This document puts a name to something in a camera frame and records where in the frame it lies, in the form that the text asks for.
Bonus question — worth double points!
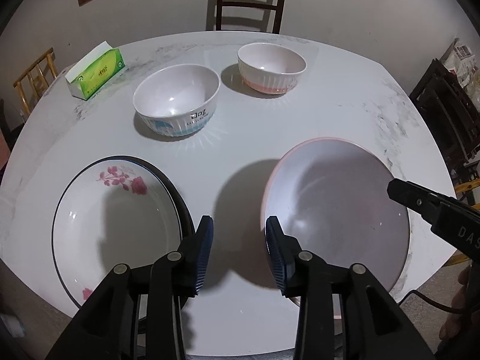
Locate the white plate pink flowers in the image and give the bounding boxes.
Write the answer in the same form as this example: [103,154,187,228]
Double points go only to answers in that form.
[51,155,194,308]

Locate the white bowl blue dog print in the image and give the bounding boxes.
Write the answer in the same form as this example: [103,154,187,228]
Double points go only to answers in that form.
[133,64,221,137]

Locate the white ribbed bowl pink base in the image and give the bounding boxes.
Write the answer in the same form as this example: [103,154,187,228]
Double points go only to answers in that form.
[237,42,308,95]

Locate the dark wooden side chair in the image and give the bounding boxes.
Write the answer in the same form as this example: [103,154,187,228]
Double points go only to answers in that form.
[409,59,479,185]

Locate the stack of newspapers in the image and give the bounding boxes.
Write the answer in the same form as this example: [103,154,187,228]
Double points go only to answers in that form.
[440,37,479,94]

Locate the green tissue box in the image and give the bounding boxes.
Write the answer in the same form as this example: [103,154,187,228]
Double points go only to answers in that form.
[65,41,125,101]

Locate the light bamboo chair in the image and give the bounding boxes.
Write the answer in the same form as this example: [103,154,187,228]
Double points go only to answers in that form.
[13,47,58,118]

